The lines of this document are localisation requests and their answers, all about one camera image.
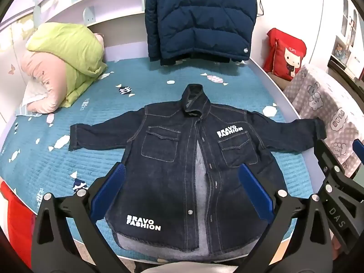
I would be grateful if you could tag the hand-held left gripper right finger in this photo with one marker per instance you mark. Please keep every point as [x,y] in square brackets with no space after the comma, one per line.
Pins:
[256,190]

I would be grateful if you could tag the navy and yellow puffer jacket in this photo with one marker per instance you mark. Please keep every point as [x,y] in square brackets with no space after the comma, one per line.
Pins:
[199,20]

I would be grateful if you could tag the green quilt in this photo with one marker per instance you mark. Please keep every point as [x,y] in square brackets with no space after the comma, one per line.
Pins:
[65,42]

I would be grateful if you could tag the red cartoon cushion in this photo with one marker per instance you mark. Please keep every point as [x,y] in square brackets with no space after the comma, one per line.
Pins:
[284,62]

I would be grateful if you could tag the house-shaped shelf divider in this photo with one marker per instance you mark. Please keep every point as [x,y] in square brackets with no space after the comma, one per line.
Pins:
[89,14]

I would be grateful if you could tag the colourful picture book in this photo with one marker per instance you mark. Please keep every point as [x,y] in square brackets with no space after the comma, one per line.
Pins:
[339,51]

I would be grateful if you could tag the grey checked bear blanket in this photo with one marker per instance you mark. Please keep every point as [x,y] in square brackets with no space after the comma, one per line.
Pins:
[318,99]

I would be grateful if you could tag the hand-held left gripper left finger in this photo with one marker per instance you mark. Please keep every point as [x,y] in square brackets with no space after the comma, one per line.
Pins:
[109,184]

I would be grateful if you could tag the white cabinet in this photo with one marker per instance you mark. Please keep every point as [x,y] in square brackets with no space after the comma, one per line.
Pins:
[332,20]

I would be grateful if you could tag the black hanging garment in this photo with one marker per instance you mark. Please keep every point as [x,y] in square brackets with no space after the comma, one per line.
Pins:
[199,59]

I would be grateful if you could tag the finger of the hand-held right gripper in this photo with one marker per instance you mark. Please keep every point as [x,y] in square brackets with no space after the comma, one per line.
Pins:
[324,153]
[359,149]

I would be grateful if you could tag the pink quilt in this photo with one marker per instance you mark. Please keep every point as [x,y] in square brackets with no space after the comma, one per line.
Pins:
[45,74]

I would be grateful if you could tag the teal candy-print bedspread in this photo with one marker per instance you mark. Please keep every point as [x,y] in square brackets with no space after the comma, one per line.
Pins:
[142,76]

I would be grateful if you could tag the butterfly wall sticker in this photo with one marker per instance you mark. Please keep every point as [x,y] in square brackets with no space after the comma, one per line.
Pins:
[12,68]

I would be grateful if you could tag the white pillow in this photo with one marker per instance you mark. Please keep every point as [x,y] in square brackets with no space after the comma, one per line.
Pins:
[30,99]

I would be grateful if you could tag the dark denim jacket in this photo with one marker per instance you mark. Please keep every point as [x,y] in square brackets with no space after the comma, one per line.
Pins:
[170,176]

